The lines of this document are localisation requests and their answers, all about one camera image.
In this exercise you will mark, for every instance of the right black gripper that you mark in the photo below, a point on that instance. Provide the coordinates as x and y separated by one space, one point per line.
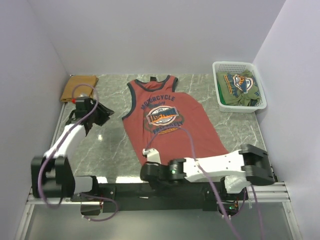
156 186

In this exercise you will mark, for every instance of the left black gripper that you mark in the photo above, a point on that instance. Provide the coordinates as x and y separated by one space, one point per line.
105 112

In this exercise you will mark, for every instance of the tan ribbed tank top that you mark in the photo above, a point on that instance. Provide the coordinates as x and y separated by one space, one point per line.
74 87

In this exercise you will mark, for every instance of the red tank top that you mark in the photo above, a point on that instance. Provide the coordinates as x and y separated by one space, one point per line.
166 120

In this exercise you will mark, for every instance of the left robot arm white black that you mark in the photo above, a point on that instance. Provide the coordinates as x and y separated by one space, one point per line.
51 174

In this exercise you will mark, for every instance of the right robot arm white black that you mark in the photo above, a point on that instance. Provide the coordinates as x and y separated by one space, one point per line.
237 170

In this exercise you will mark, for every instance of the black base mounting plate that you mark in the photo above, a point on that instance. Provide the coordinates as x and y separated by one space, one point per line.
141 197

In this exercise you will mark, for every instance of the white plastic laundry basket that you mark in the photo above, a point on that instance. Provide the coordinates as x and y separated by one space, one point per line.
238 67

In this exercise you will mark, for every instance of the green garment in basket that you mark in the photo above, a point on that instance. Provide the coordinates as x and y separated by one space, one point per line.
238 89

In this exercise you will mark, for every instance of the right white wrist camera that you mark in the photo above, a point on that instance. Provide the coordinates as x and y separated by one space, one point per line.
152 155

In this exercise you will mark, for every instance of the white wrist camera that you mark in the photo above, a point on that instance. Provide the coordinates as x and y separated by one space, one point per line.
152 155
80 98

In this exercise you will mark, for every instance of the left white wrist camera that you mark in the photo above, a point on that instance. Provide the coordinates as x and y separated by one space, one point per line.
80 98

